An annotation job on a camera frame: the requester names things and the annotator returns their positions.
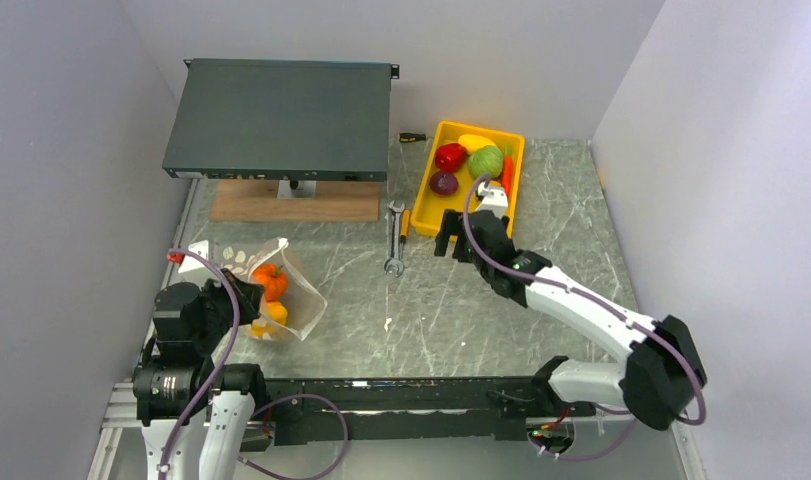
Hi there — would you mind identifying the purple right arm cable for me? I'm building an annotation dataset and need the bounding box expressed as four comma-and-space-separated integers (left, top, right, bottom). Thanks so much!
461, 173, 708, 463

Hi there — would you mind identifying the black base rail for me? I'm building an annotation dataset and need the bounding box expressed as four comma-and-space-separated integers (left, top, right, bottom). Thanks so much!
251, 376, 595, 446

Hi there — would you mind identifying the wooden board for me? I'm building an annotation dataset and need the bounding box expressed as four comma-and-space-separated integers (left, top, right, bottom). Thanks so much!
209, 180, 382, 222

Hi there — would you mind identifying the silver wrench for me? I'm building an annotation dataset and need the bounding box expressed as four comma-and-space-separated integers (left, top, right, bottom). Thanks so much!
383, 200, 405, 277

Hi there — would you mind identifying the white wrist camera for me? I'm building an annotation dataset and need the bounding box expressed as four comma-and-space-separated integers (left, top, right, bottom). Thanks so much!
475, 180, 509, 218
166, 240, 218, 275

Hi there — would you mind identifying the yellow bell pepper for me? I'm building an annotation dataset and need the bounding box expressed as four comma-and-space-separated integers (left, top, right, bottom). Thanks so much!
249, 301, 288, 339

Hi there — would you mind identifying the purple onion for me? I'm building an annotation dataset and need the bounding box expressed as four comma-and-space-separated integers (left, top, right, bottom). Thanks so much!
429, 171, 459, 197

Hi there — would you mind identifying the yellow plastic tray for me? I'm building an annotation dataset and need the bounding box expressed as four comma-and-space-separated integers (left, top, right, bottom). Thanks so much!
410, 120, 526, 237

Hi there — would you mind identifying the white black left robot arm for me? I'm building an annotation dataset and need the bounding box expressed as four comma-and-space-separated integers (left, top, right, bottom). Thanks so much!
133, 271, 271, 479

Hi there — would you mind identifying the yellow handled screwdriver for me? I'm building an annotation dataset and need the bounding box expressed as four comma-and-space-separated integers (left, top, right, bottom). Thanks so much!
398, 209, 411, 248

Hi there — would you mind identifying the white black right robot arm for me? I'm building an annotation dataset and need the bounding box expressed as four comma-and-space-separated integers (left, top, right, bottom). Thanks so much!
434, 209, 707, 430

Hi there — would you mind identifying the clear spotted zip top bag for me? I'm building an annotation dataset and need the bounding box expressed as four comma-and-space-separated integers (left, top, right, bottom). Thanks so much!
217, 237, 327, 341

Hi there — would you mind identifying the dark green rack server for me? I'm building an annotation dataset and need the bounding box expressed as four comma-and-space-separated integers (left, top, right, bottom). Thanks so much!
162, 58, 400, 182

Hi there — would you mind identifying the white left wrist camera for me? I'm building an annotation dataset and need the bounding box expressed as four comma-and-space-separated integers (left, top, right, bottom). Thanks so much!
166, 240, 218, 275

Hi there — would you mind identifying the green cabbage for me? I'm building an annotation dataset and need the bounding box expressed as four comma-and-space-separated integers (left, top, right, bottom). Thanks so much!
467, 145, 504, 179

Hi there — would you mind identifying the orange pumpkin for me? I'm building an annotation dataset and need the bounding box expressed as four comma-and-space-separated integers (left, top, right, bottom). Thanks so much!
251, 263, 289, 302

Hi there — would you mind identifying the orange carrot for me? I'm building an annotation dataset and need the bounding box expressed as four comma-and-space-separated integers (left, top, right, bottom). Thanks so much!
500, 146, 515, 197

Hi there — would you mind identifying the metal server stand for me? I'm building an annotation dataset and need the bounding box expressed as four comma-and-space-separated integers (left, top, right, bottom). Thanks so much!
277, 180, 317, 200

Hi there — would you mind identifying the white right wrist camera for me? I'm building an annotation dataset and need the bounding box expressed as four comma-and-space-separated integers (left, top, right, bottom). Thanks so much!
475, 180, 509, 218

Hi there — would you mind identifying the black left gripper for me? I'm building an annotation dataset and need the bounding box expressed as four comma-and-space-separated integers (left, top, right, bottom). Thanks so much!
195, 266, 265, 352

